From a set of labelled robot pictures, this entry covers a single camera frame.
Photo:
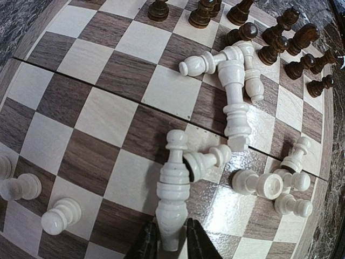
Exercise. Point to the wooden chess board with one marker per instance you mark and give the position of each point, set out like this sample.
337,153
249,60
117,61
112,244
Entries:
88,111

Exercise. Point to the white chess king lying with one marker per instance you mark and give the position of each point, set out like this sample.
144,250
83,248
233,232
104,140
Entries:
231,74

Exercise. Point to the white chess pawn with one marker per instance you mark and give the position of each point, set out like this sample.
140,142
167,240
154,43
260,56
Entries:
65,212

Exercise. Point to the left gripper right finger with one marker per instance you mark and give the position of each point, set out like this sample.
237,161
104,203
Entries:
199,244

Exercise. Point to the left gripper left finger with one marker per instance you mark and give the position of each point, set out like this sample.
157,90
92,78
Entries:
145,245

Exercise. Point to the white chess queen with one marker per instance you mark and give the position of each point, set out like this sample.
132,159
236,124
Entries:
173,189

